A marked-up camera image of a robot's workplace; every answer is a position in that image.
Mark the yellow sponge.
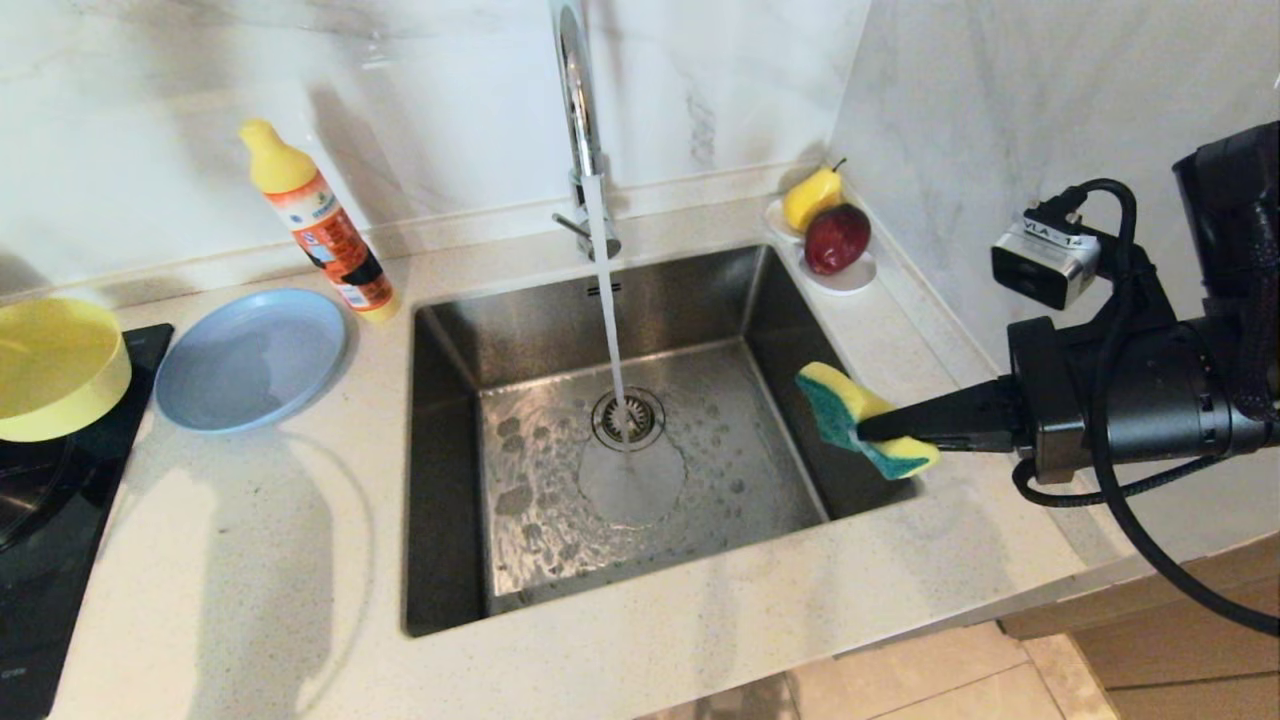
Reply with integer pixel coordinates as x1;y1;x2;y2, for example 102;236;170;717
795;361;941;481

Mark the chrome faucet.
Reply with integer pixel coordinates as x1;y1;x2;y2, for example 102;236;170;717
551;0;623;263

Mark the orange dish soap bottle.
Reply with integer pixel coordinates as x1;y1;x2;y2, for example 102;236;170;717
240;120;401;323

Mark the blue-grey plate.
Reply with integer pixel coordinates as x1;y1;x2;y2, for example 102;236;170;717
155;288;349;434

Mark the pale yellow bowl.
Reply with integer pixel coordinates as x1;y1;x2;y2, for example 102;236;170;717
0;297;133;443

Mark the metal sink drain strainer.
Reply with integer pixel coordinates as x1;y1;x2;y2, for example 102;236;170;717
591;388;666;453

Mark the stainless steel sink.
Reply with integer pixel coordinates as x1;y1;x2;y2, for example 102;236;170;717
403;243;921;639

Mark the dark red apple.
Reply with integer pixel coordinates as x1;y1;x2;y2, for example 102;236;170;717
804;202;872;276

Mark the yellow pear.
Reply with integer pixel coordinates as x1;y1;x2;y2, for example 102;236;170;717
782;157;848;234

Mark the wooden cabinet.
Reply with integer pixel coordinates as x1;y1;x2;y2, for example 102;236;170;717
995;528;1280;720

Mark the running water stream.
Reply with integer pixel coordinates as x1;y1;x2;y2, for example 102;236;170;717
582;175;636;473

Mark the black induction cooktop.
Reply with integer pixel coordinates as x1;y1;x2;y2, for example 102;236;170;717
0;323;176;720

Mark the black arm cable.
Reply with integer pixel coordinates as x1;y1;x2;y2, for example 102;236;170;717
1060;178;1280;638

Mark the thin braided gripper cable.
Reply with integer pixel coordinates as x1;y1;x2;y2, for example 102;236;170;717
1012;455;1231;508

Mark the black braided cable sleeve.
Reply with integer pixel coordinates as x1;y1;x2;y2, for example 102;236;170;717
1235;200;1280;421

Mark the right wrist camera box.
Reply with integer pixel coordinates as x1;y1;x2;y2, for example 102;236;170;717
992;205;1101;311

